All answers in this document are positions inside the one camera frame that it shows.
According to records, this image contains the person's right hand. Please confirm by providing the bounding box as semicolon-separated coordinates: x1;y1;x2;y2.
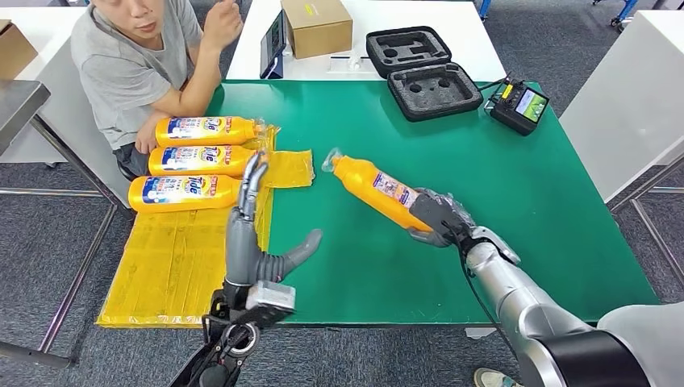
202;0;244;52

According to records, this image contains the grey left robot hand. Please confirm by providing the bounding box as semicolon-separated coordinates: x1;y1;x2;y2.
223;150;323;287

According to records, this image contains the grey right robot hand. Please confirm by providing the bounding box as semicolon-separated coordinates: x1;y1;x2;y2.
407;188;477;249

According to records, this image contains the person's left hand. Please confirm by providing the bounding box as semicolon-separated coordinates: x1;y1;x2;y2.
134;110;161;156

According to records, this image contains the orange bottle with clear cap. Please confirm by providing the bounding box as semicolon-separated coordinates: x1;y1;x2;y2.
155;116;267;148
322;148;434;233
148;145;269;178
127;174;244;214

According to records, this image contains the black tablet on stand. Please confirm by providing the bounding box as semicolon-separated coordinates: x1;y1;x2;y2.
259;9;289;80

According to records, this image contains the person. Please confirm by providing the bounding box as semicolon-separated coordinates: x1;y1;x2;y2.
474;302;684;387
69;0;244;180

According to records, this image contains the yellow taped sheet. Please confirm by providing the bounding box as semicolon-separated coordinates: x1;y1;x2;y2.
96;125;316;330

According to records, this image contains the cardboard box with yellow label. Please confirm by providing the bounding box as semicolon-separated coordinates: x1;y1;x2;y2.
281;0;354;60

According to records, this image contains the black foam-lined case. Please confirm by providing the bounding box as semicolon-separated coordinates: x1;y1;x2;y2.
365;25;485;123

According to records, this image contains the black remote controller with screen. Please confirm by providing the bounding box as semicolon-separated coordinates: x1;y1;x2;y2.
483;75;551;137

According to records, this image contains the steel table with metal legs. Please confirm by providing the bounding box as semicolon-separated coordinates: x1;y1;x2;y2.
0;80;119;371

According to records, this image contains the plain cardboard box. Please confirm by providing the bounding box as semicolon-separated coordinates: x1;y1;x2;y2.
0;19;40;81

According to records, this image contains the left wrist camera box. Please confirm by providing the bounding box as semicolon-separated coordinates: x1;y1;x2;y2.
235;280;297;328

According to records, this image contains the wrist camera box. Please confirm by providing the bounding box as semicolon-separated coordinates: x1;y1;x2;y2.
235;280;297;328
469;226;522;267

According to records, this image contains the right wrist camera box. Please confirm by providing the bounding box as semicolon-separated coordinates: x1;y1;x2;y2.
469;226;522;267

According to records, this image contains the blue metal cart frame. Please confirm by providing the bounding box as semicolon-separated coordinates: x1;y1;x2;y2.
478;0;640;27

